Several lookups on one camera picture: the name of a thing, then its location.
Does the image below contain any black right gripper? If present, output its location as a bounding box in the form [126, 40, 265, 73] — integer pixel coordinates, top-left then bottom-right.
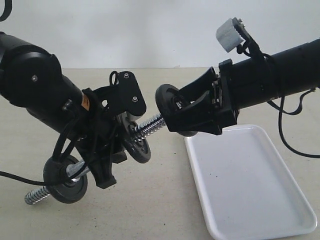
[164, 59, 238, 136]

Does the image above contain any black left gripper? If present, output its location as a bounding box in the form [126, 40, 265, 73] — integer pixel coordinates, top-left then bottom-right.
[59, 104, 117, 188]

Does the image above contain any chrome dumbbell bar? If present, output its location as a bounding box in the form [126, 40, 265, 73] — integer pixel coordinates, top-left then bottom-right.
[24, 114, 166, 205]

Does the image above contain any black weight plate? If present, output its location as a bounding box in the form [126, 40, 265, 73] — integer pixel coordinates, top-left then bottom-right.
[43, 155, 88, 204]
[155, 83, 198, 137]

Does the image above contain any black weight plate end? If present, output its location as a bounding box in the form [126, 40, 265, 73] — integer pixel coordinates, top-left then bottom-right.
[118, 113, 151, 164]

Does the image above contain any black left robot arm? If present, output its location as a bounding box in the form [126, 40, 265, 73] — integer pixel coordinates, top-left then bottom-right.
[0, 31, 129, 189]

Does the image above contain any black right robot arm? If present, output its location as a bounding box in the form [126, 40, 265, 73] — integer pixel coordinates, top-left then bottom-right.
[156, 40, 320, 135]

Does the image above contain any white plastic tray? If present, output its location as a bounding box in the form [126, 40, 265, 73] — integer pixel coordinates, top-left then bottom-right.
[184, 124, 318, 240]

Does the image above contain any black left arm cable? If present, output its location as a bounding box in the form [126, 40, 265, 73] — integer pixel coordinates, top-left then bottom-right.
[0, 99, 118, 186]

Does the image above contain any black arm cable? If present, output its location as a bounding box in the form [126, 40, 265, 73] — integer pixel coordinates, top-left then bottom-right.
[0, 99, 118, 186]
[267, 54, 320, 158]

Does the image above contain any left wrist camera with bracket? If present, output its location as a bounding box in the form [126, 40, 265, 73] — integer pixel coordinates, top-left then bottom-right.
[93, 70, 147, 121]

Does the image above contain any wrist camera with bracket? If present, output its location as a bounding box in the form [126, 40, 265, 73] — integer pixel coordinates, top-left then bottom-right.
[93, 70, 147, 121]
[215, 17, 268, 66]

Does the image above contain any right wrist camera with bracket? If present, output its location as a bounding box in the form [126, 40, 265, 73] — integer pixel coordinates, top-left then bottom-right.
[215, 17, 268, 66]

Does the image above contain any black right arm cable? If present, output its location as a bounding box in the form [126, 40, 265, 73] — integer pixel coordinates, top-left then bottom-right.
[267, 54, 320, 158]

